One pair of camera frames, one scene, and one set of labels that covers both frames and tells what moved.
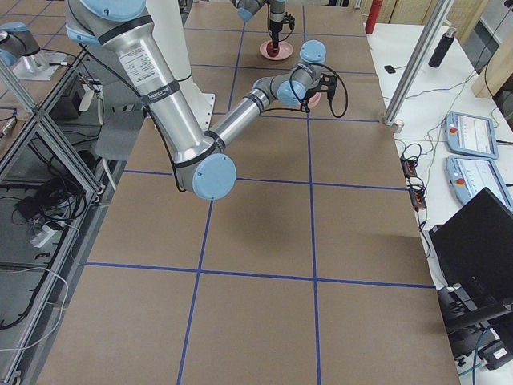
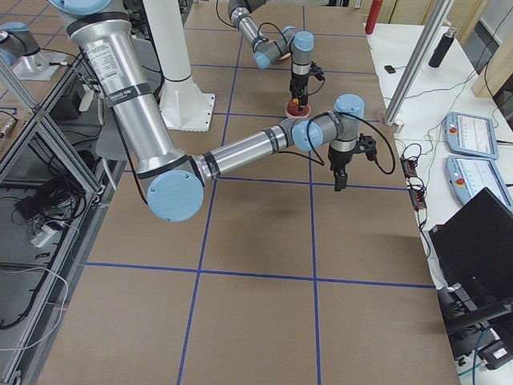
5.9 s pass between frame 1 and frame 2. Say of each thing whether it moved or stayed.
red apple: moved
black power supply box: stayed
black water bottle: stayed
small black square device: stayed
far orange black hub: stayed
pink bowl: moved
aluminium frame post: stayed
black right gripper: moved
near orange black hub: stayed
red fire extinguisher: stayed
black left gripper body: moved
